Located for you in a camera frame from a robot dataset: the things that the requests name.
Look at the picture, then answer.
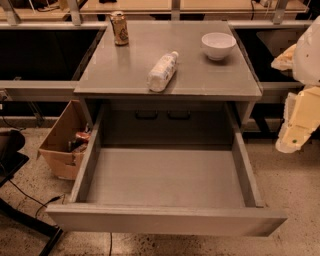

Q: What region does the grey cabinet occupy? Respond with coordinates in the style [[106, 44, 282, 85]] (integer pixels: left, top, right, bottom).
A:
[[75, 21, 262, 148]]

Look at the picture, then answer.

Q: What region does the red snack bag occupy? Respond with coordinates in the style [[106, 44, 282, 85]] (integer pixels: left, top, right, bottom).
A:
[[68, 132, 91, 153]]

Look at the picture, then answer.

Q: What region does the tan drink can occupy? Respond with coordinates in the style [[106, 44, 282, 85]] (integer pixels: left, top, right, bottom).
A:
[[110, 11, 129, 46]]

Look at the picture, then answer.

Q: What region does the black floor cable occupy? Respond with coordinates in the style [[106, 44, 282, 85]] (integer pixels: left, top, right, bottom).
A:
[[0, 161, 66, 219]]

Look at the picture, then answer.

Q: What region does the black chair base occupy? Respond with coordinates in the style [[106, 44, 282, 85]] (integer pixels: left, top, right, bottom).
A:
[[0, 129, 63, 256]]

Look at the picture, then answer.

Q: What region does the open grey top drawer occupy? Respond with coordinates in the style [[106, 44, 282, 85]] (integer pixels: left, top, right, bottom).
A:
[[45, 101, 288, 238]]

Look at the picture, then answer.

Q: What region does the blue plastic bottle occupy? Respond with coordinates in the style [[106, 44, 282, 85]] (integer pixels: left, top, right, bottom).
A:
[[147, 51, 179, 92]]

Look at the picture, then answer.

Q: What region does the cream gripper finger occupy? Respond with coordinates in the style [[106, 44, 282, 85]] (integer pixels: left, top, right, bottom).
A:
[[271, 44, 296, 71], [276, 86, 320, 153]]

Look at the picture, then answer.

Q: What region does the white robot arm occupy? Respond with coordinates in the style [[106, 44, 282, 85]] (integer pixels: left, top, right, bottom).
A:
[[271, 17, 320, 153]]

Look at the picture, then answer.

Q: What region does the cardboard box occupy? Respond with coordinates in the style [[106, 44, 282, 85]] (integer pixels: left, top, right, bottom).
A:
[[38, 100, 91, 180]]

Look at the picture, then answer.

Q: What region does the white bowl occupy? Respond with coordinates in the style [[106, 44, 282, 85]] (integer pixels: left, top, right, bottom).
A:
[[201, 32, 236, 61]]

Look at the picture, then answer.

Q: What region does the left black drawer handle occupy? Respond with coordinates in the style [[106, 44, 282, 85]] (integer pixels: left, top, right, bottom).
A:
[[135, 110, 158, 120]]

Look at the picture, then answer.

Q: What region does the black drawer handle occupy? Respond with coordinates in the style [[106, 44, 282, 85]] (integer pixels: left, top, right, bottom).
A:
[[135, 110, 158, 120], [167, 111, 191, 120]]

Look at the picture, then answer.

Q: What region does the right black drawer handle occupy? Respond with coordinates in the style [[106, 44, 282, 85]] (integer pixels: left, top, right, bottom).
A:
[[167, 111, 191, 120]]

